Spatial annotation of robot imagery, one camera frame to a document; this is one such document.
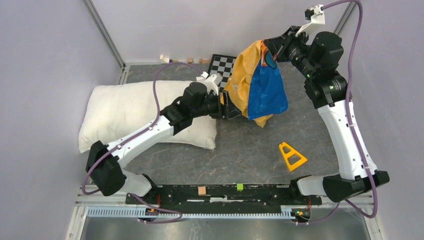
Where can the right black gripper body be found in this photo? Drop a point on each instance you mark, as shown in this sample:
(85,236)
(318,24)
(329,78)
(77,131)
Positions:
(292,47)

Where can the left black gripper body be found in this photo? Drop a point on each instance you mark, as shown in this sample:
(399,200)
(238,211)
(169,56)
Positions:
(223,111)

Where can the blue yellow pillowcase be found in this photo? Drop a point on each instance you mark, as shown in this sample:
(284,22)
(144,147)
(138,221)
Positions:
(256,85)

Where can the white pillow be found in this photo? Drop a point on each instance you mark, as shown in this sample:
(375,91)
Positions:
(114,111)

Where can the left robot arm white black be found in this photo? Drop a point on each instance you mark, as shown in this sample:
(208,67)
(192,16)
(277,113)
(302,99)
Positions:
(106,162)

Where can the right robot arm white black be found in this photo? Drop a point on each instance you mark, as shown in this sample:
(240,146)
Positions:
(329,93)

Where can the black white checkerboard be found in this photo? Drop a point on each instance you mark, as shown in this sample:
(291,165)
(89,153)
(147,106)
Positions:
(223,65)

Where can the flat tan wooden piece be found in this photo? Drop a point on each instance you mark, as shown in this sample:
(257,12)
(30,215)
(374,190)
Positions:
(204,61)

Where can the green cube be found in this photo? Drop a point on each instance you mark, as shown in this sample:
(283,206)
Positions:
(239,187)

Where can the white wooden block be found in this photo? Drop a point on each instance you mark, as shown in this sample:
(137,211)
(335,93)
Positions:
(163,59)

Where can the tan wooden cube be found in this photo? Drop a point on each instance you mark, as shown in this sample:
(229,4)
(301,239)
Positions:
(202,190)

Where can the yellow plastic triangle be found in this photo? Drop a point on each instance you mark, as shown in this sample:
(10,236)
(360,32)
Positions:
(292,158)

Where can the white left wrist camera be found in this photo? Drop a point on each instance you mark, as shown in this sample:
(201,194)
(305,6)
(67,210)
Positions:
(211,81)

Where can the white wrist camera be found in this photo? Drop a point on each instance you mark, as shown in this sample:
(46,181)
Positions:
(315,17)
(211,81)

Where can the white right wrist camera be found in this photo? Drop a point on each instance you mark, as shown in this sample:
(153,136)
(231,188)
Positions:
(315,17)

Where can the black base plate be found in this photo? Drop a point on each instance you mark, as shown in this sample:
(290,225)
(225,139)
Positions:
(225,199)

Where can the white slotted cable duct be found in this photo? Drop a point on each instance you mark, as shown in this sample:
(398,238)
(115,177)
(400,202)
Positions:
(141,212)

